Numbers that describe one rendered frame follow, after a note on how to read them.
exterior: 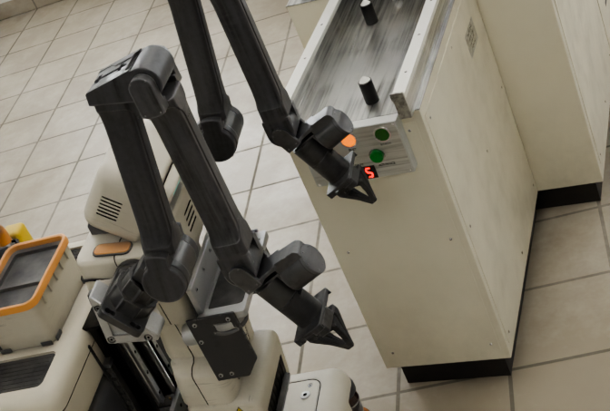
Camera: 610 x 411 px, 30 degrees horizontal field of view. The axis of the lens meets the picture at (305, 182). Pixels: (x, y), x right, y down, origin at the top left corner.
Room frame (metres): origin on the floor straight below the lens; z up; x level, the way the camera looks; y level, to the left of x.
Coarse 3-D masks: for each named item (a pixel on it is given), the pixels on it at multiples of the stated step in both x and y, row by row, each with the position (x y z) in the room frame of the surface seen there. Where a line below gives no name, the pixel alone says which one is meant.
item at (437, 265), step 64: (384, 0) 2.76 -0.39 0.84; (384, 64) 2.41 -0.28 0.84; (448, 64) 2.39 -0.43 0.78; (448, 128) 2.26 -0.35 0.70; (512, 128) 2.70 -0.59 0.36; (320, 192) 2.29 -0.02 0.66; (384, 192) 2.22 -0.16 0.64; (448, 192) 2.15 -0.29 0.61; (512, 192) 2.53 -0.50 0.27; (384, 256) 2.25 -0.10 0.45; (448, 256) 2.17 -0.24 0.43; (512, 256) 2.37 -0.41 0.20; (384, 320) 2.28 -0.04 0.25; (448, 320) 2.20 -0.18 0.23; (512, 320) 2.23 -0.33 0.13
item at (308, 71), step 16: (336, 0) 2.75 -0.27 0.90; (352, 0) 2.82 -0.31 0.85; (336, 16) 2.70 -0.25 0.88; (320, 32) 2.60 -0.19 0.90; (336, 32) 2.67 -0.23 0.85; (320, 48) 2.56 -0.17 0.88; (304, 64) 2.46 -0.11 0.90; (320, 64) 2.52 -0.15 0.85; (304, 80) 2.42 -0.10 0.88; (304, 96) 2.39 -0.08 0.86
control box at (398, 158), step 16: (368, 128) 2.17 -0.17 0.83; (384, 128) 2.15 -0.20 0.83; (400, 128) 2.15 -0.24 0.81; (368, 144) 2.18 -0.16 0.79; (384, 144) 2.16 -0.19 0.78; (400, 144) 2.14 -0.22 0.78; (368, 160) 2.19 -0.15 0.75; (384, 160) 2.17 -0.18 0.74; (400, 160) 2.15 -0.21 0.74; (320, 176) 2.24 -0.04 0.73
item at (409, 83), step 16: (432, 0) 2.50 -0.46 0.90; (448, 0) 2.57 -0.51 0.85; (432, 16) 2.43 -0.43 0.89; (416, 32) 2.37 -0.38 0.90; (432, 32) 2.40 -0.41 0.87; (416, 48) 2.30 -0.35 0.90; (432, 48) 2.36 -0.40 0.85; (416, 64) 2.24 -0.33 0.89; (400, 80) 2.19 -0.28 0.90; (416, 80) 2.21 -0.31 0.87; (400, 96) 2.12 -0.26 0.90; (416, 96) 2.18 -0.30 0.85; (400, 112) 2.13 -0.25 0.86
